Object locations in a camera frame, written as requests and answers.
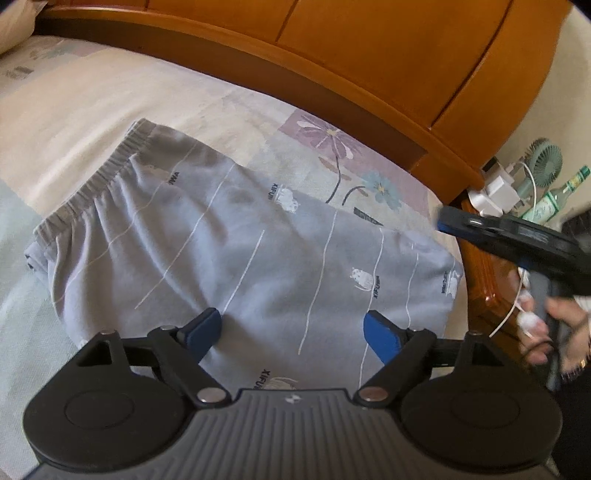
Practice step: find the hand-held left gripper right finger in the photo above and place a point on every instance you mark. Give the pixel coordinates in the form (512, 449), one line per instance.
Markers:
(378, 334)

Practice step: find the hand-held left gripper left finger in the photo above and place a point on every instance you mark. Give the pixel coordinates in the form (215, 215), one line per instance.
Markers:
(205, 327)

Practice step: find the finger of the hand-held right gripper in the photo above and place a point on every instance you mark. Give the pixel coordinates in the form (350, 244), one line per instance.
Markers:
(461, 224)

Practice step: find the light blue printed pants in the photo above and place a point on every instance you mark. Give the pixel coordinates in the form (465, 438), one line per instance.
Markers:
(231, 244)

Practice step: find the person's right hand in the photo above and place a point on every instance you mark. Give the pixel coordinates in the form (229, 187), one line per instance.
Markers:
(577, 332)

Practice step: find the white plug adapter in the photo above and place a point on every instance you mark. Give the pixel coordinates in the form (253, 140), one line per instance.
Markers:
(498, 194)

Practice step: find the green glass bottle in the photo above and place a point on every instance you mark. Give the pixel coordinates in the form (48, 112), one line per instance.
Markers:
(554, 201)

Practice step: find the wooden nightstand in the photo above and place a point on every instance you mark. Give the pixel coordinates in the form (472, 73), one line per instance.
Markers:
(489, 281)

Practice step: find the green desk fan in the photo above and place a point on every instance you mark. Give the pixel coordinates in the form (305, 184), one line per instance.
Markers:
(545, 159)

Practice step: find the wooden headboard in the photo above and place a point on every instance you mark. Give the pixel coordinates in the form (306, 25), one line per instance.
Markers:
(369, 60)

